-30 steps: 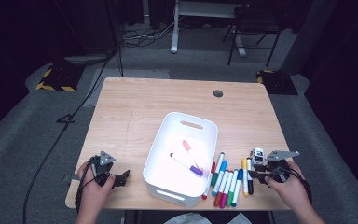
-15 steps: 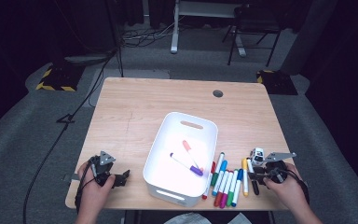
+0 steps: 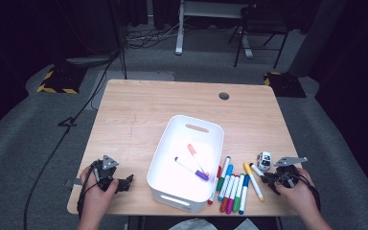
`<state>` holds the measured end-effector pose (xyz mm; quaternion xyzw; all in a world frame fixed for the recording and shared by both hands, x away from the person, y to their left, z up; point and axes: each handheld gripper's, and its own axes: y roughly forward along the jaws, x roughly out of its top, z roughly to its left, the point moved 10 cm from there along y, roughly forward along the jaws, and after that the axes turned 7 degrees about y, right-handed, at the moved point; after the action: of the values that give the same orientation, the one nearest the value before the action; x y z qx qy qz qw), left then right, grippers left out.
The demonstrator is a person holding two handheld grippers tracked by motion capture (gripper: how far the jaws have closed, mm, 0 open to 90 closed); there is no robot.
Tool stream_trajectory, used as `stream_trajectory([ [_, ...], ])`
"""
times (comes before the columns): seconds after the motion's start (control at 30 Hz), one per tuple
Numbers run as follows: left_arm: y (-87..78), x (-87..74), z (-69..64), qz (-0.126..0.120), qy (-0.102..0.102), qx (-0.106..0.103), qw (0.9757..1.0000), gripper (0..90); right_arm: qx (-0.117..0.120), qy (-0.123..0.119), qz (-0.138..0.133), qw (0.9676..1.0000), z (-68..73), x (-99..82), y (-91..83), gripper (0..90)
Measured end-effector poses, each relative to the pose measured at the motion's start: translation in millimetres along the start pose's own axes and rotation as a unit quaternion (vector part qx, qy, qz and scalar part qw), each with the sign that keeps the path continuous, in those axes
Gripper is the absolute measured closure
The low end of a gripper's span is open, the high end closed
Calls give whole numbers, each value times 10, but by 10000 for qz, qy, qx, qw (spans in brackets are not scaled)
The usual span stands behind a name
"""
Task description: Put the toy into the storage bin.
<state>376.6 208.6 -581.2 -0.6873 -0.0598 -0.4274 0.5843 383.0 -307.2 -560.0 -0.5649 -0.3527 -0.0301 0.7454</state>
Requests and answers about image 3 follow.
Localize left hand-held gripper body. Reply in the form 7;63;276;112
90;154;123;192

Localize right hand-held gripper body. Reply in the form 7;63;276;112
273;156;309;189

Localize black marker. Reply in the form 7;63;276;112
249;162;266;177

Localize white toy car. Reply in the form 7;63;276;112
257;150;273;172

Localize yellow marker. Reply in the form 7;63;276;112
242;162;265;202

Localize white plastic bin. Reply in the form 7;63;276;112
146;114;225;214

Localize light blue marker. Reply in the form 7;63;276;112
218;164;234;202

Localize magenta marker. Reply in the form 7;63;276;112
225;174;241;215

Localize dark green marker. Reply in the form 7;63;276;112
216;155;232;192

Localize brown marker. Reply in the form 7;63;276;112
219;174;238;214

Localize red marker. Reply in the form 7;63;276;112
207;165;223;206

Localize purple marker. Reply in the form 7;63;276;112
173;156;210;182

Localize peach marker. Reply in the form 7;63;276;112
187;143;210;177

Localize person's right hand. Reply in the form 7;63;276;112
276;169;319;219

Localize person's left hand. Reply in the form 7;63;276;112
80;166;120;223

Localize person's light trousers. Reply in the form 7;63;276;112
169;218;260;230

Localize black yellow striped base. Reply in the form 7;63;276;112
36;65;87;95
263;71;307;99

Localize black stand pole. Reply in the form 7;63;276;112
116;0;128;81

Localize grey curtain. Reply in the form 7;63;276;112
287;0;348;78

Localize black chair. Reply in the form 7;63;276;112
228;4;290;70

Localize grey metal table bracket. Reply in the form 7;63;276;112
64;177;84;188

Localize right hand-held gripper cable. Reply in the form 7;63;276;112
295;173;321;212

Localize hand-held gripper cable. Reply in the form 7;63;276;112
77;161;99;219
295;173;321;212

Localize left hand-held gripper cable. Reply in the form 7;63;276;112
77;161;99;219

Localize black floor cable clip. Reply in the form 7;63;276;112
57;117;78;127

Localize thick black floor cable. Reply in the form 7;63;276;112
23;47;123;230

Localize bundle of floor cables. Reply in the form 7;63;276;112
123;18;186;49

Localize white desk frame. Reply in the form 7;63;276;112
174;0;255;59

